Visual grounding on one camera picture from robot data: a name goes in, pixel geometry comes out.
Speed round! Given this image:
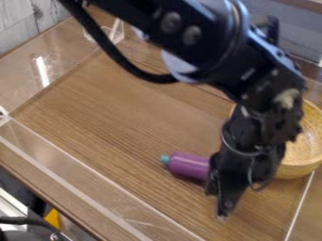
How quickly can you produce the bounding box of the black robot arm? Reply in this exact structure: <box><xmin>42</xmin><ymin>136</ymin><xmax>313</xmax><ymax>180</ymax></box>
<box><xmin>58</xmin><ymin>0</ymin><xmax>307</xmax><ymax>220</ymax></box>

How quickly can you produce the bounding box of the yellow label on device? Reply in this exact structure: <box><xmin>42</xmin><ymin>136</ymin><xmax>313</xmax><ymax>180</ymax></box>
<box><xmin>44</xmin><ymin>209</ymin><xmax>61</xmax><ymax>229</ymax></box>

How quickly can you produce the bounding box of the clear acrylic tray wall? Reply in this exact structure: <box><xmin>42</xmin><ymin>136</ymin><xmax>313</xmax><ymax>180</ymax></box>
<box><xmin>0</xmin><ymin>106</ymin><xmax>204</xmax><ymax>241</ymax></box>

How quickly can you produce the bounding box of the clear acrylic corner bracket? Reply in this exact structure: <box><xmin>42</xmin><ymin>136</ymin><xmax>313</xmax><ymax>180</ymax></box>
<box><xmin>80</xmin><ymin>17</ymin><xmax>125</xmax><ymax>45</ymax></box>

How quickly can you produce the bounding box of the purple toy eggplant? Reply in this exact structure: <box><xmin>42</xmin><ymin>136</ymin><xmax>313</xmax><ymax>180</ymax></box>
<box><xmin>160</xmin><ymin>153</ymin><xmax>208</xmax><ymax>181</ymax></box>

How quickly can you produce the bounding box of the brown wooden bowl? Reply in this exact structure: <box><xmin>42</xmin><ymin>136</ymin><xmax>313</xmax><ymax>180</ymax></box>
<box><xmin>227</xmin><ymin>99</ymin><xmax>322</xmax><ymax>181</ymax></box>

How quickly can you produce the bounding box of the black cable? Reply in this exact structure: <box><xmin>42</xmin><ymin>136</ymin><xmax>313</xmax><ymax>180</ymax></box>
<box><xmin>0</xmin><ymin>216</ymin><xmax>62</xmax><ymax>241</ymax></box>

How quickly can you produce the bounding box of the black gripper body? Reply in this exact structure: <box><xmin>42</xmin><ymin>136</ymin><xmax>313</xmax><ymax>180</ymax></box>
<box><xmin>207</xmin><ymin>121</ymin><xmax>288</xmax><ymax>196</ymax></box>

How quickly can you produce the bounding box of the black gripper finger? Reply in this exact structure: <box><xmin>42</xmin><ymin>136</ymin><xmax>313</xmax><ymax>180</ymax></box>
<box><xmin>215</xmin><ymin>178</ymin><xmax>251</xmax><ymax>220</ymax></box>
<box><xmin>204</xmin><ymin>153</ymin><xmax>219</xmax><ymax>196</ymax></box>

